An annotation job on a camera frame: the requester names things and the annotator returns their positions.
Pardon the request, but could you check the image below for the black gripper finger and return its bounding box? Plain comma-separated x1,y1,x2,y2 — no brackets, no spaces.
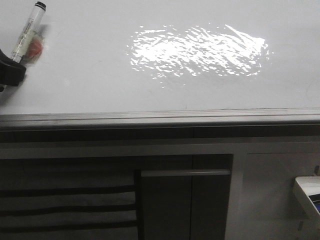
0,51,26,92

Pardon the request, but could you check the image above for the white whiteboard marker pen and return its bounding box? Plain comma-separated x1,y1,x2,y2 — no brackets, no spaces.
11,1,46,63

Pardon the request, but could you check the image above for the white whiteboard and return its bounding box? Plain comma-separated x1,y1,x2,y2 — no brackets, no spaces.
0,0,320,115

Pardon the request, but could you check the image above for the white plastic bin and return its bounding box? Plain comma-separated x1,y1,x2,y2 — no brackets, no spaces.
293,176,320,228

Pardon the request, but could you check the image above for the grey striped fabric organiser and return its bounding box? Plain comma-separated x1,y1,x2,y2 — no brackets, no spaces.
0,171,141,240

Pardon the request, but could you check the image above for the red magnet taped to marker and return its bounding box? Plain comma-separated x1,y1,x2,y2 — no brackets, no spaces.
26,34,43,61

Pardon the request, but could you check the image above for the aluminium whiteboard tray rail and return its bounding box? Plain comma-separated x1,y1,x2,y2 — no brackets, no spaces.
0,107,320,132

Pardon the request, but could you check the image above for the dark grey cabinet panel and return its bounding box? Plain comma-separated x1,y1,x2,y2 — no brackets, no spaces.
134,169,231,240

